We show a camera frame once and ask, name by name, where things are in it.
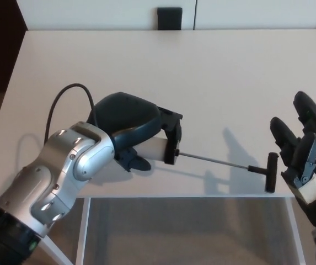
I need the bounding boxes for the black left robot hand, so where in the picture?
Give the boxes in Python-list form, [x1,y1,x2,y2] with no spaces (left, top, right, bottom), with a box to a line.
[87,92,185,173]

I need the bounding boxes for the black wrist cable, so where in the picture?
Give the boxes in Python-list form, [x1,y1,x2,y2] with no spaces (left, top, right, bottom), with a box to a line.
[44,82,95,144]

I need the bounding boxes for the white Franklin hand air pump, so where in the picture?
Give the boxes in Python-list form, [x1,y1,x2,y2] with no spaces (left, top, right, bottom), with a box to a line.
[135,135,279,193]

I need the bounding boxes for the black chair back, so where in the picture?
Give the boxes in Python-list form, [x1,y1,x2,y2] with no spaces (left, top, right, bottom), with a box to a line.
[157,7,183,30]

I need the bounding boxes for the white cabinet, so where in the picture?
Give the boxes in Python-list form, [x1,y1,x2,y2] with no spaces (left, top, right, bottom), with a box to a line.
[17,0,316,31]

